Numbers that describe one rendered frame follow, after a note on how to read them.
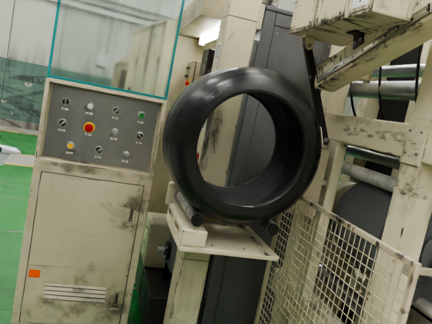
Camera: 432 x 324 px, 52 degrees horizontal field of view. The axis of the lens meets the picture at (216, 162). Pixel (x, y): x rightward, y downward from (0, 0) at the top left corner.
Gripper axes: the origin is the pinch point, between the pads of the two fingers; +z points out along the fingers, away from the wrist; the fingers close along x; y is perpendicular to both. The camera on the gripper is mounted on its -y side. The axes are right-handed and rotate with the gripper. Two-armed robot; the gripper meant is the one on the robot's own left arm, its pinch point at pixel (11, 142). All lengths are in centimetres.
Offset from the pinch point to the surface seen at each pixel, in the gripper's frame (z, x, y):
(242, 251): 65, 50, 19
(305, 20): 86, 31, -66
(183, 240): 46, 38, 19
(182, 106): 41, 24, -24
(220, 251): 57, 47, 20
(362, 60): 85, 59, -56
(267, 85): 60, 42, -39
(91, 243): 63, -31, 58
